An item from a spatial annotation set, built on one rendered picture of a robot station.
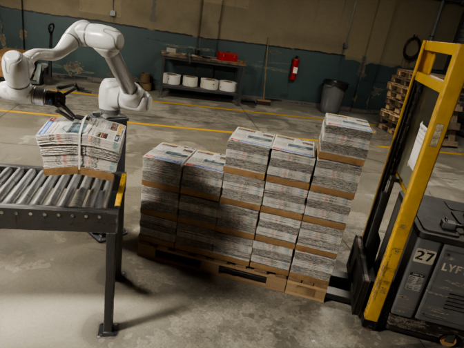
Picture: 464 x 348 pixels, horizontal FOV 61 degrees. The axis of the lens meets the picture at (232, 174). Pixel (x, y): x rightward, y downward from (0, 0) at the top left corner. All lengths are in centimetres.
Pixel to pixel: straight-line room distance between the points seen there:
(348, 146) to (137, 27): 723
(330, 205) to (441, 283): 82
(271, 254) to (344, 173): 78
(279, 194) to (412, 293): 105
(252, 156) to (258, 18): 703
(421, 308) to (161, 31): 769
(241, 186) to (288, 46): 722
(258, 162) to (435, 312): 149
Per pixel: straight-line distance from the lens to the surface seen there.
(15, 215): 220
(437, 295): 290
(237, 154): 260
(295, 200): 266
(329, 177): 259
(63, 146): 213
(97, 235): 339
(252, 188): 266
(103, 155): 210
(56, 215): 215
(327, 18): 991
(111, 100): 296
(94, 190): 233
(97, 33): 245
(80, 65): 944
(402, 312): 294
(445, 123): 239
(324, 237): 277
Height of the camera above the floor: 182
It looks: 22 degrees down
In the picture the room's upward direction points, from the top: 9 degrees clockwise
